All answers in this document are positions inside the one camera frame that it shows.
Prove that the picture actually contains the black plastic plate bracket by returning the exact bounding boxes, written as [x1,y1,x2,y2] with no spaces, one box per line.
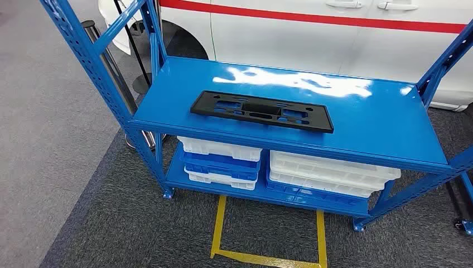
[190,90,335,134]

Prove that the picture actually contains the blue metal shelf rack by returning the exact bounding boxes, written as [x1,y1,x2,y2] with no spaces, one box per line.
[38,0,473,232]

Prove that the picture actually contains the white car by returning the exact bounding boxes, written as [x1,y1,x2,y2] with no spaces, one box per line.
[98,0,473,112]

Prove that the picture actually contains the red barrier belt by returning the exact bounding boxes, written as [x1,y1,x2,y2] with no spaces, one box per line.
[160,0,468,35]

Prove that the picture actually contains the thin black rod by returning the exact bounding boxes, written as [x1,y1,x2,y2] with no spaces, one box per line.
[112,0,151,87]

